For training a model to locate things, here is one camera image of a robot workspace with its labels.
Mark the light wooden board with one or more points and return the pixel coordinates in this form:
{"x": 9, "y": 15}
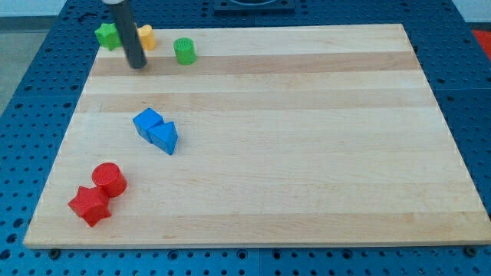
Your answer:
{"x": 316, "y": 136}

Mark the blue triangle block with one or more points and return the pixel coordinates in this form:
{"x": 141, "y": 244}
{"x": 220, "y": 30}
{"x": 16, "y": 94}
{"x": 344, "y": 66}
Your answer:
{"x": 164, "y": 136}

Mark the blue cube block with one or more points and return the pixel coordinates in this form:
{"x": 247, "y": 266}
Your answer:
{"x": 146, "y": 120}

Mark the green cylinder block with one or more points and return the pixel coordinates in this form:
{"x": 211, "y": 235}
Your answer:
{"x": 185, "y": 51}

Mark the yellow block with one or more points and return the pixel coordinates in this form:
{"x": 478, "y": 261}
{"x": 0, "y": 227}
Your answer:
{"x": 146, "y": 37}

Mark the red cylinder block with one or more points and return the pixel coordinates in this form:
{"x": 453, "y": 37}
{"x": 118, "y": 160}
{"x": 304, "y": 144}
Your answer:
{"x": 109, "y": 178}

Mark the red star block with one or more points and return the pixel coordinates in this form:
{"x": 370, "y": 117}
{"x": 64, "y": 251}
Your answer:
{"x": 90, "y": 204}

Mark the green star block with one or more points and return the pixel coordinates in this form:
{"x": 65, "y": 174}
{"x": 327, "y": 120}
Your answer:
{"x": 107, "y": 36}

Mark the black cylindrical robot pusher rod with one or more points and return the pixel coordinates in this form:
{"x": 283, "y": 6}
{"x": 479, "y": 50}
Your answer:
{"x": 127, "y": 31}

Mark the red object at right edge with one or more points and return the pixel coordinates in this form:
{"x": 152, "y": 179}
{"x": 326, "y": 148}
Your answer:
{"x": 484, "y": 39}

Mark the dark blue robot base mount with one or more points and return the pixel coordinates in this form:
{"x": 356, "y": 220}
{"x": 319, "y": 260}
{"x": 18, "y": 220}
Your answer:
{"x": 225, "y": 7}

